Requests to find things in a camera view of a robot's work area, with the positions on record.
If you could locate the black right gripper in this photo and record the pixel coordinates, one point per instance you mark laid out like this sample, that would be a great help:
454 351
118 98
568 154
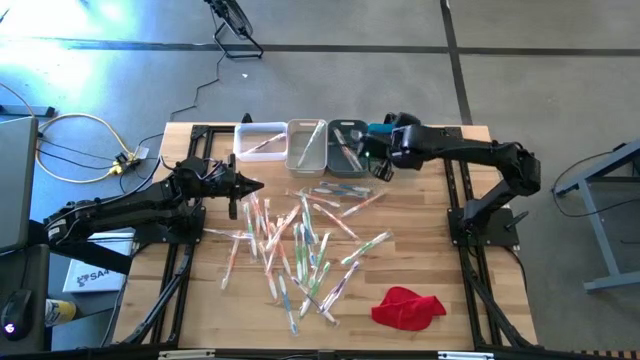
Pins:
384 171

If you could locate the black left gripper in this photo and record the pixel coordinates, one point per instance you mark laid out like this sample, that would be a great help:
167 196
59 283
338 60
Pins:
220 182

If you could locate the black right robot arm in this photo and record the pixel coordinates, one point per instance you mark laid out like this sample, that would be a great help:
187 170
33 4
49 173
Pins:
465 147

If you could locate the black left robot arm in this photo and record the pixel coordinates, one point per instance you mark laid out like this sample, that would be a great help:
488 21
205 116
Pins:
125 210

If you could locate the pile of packaged toothbrushes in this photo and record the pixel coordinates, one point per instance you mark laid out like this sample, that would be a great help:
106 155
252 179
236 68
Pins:
176 310

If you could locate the teal plastic bin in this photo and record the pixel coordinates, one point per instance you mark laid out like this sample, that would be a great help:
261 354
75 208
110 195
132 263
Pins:
380 129

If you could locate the dark grey plastic bin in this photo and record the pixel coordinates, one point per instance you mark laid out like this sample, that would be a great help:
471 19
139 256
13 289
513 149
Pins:
335 165

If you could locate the white plastic bin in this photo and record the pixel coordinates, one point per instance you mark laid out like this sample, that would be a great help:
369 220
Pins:
250 132

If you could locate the light grey plastic bin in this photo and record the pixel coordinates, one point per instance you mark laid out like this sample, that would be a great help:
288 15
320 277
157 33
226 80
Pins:
320 165

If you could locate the black clamp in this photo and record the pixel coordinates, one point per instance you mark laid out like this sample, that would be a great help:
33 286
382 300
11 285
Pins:
246 118

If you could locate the yellow power plug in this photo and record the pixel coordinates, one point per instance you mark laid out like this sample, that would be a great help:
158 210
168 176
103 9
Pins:
119 167

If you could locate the red cloth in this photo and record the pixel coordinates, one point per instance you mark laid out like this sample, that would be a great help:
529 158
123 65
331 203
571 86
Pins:
407 310

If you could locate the black floor fan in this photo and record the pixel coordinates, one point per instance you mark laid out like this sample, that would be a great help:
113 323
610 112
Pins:
232 17

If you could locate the black desk beam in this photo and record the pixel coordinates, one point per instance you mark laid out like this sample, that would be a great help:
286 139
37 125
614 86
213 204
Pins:
90 252

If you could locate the white cardboard box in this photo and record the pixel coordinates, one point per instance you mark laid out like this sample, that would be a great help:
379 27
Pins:
100 280

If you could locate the black desk surface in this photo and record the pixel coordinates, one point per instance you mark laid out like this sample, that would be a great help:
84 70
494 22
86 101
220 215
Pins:
37 270

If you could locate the yellow can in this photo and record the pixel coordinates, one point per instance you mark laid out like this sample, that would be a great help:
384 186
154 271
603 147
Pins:
60 312

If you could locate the grey laptop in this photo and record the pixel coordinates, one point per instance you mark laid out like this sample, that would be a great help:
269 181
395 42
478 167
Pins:
17 185

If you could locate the black computer mouse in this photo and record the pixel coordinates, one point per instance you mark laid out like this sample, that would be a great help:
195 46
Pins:
15 312

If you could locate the grey metal desk frame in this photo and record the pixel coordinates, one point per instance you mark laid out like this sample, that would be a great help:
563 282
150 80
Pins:
597 235

